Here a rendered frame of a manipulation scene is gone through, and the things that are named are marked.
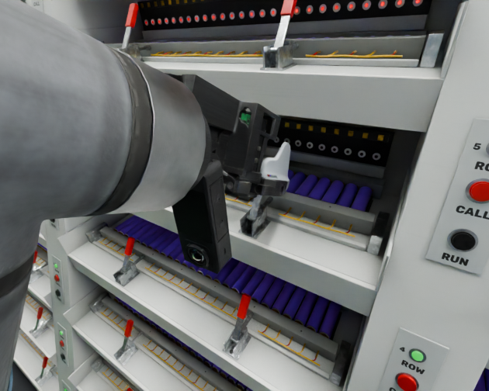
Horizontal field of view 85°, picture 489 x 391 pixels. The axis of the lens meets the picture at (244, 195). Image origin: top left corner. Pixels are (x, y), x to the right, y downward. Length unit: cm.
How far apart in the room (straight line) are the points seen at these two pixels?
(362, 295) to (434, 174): 14
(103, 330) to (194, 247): 57
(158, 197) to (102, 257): 54
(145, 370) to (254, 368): 31
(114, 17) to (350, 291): 68
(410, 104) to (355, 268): 17
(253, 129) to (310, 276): 19
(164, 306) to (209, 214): 34
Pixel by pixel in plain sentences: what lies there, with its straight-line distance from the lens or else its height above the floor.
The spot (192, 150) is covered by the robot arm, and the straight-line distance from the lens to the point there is 16.
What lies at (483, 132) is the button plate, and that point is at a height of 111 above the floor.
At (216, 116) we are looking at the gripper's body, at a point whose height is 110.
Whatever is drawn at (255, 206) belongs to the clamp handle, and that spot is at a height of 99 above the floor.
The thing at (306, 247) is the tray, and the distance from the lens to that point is 34.
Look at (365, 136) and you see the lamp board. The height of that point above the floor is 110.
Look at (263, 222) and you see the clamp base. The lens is 36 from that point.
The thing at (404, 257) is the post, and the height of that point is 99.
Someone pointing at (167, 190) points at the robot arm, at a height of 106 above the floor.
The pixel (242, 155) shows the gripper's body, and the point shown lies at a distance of 23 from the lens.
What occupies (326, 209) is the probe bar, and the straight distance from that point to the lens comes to 36.
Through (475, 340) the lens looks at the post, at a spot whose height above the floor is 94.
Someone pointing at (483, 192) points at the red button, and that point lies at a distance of 28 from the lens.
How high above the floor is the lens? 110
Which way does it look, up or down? 16 degrees down
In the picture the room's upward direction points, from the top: 8 degrees clockwise
